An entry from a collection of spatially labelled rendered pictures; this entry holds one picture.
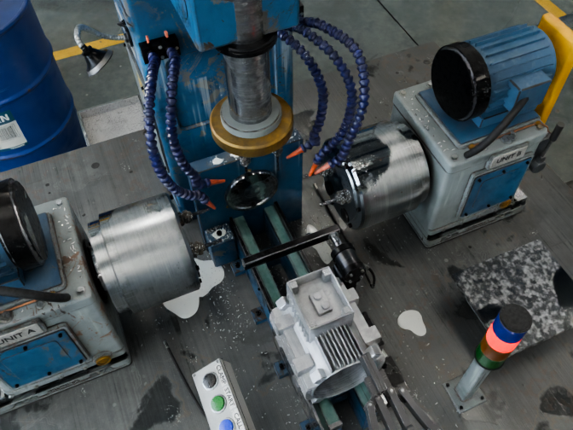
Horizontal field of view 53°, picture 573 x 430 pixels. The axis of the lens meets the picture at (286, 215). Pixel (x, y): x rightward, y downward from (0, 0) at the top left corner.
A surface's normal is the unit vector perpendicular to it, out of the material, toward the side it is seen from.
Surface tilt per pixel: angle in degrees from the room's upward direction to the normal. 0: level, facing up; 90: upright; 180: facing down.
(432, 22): 0
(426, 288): 0
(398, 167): 36
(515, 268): 0
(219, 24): 90
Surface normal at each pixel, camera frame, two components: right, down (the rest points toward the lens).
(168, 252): 0.24, 0.02
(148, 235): 0.12, -0.29
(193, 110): 0.39, 0.74
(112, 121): -0.01, -0.58
